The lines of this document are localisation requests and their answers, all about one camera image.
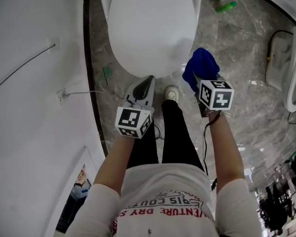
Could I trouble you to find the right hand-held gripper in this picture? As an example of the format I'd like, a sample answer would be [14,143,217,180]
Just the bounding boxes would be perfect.
[192,72,235,118]

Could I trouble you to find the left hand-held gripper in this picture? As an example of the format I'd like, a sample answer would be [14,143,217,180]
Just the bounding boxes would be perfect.
[114,75,157,140]

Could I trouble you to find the blue cloth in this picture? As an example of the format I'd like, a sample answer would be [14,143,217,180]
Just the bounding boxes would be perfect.
[182,47,221,95]

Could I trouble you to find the white toilet lid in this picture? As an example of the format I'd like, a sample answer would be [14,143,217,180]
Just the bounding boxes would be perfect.
[108,0,198,79]

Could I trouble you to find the person's right forearm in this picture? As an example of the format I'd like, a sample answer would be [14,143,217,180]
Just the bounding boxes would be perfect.
[207,110,246,195]

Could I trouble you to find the person's left forearm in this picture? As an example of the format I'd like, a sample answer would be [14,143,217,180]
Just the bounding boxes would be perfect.
[93,136,136,195]

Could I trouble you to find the person's white shoe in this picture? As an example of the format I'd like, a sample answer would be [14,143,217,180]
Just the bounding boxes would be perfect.
[163,85,181,102]

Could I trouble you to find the green plastic piece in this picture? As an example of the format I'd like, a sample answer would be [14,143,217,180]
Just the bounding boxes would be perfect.
[102,66,113,85]

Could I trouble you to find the person's black trousers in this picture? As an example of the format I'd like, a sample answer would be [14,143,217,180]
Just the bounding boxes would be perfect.
[127,99,205,173]

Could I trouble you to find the green bottle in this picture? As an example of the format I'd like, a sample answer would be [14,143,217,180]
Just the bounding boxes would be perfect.
[215,1,239,15]

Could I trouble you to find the orange checked cloth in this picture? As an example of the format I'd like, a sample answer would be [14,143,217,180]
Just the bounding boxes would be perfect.
[77,167,87,185]

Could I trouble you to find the person's white printed shirt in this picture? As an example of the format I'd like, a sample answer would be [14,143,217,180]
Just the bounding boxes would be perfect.
[64,163,262,237]

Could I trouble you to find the cluttered electronic equipment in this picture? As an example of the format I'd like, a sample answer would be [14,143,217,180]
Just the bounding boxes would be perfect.
[258,147,296,237]

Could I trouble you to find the grey plug cable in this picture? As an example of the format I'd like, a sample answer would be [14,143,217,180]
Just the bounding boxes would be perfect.
[64,89,126,101]

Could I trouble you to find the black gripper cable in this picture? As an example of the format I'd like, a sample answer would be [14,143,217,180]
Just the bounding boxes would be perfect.
[202,111,225,175]

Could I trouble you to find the black floor cable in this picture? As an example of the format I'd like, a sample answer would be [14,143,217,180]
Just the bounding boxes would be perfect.
[264,29,295,84]

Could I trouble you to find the white wall socket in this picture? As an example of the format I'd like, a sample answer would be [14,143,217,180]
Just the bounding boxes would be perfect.
[56,88,68,105]

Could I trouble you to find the white wall plate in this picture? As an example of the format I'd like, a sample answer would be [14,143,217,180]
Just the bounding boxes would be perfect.
[47,37,61,50]

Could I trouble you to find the long black wall cable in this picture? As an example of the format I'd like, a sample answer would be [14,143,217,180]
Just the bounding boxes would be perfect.
[0,42,56,98]

